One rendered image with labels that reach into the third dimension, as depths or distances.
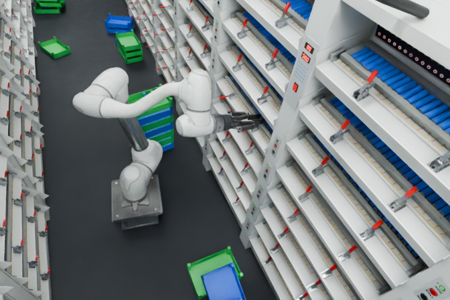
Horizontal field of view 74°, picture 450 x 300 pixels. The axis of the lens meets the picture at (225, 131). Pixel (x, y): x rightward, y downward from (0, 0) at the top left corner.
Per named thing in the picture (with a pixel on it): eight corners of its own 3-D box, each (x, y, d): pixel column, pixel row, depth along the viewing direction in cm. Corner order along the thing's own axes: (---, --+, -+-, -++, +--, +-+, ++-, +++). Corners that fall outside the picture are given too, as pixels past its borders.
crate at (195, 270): (197, 300, 179) (198, 296, 174) (186, 268, 191) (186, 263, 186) (242, 279, 190) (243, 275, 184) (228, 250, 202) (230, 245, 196)
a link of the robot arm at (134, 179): (117, 196, 190) (111, 179, 173) (131, 173, 202) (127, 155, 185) (140, 204, 188) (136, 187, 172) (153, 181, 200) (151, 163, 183)
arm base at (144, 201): (120, 213, 189) (118, 209, 185) (122, 183, 202) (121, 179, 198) (149, 211, 192) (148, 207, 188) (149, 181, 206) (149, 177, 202)
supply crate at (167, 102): (134, 119, 212) (133, 111, 206) (124, 102, 222) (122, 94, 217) (173, 106, 225) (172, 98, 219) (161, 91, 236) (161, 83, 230)
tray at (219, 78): (266, 159, 146) (264, 148, 139) (217, 86, 183) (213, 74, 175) (301, 140, 149) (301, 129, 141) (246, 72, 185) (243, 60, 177)
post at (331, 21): (245, 249, 204) (345, -14, 79) (239, 237, 209) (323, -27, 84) (270, 238, 211) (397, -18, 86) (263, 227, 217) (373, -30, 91)
